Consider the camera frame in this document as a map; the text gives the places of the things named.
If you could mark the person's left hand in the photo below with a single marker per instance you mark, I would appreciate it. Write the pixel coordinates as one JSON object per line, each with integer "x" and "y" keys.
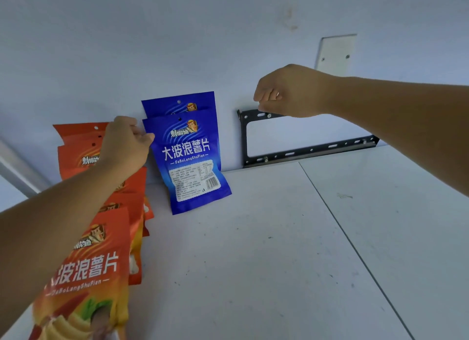
{"x": 121, "y": 145}

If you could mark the person's right hand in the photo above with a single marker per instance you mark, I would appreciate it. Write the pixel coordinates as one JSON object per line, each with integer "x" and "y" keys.
{"x": 300, "y": 92}

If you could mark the person's left fingers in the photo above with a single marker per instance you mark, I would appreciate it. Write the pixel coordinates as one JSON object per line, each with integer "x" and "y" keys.
{"x": 143, "y": 140}

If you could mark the person's right fingers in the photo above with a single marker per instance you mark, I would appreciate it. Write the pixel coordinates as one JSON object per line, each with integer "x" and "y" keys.
{"x": 266, "y": 93}

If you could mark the blue snack packet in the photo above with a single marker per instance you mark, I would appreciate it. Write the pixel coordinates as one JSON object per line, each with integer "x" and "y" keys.
{"x": 165, "y": 103}
{"x": 190, "y": 160}

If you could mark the person's right forearm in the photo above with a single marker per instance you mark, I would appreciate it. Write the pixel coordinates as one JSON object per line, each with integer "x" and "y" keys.
{"x": 406, "y": 123}

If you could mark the person's left forearm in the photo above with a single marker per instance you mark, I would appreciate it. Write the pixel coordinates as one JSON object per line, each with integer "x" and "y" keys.
{"x": 55, "y": 226}

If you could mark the row of orange snack bags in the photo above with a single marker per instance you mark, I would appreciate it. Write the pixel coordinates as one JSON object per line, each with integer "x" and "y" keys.
{"x": 88, "y": 262}

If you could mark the black metal wall bracket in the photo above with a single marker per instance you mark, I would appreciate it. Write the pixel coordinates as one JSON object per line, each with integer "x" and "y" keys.
{"x": 311, "y": 151}

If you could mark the white wall cover plate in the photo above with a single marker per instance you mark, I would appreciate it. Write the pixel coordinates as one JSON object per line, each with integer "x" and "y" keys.
{"x": 335, "y": 53}

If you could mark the grey metal rail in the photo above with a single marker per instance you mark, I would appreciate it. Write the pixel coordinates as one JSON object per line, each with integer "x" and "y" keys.
{"x": 18, "y": 167}

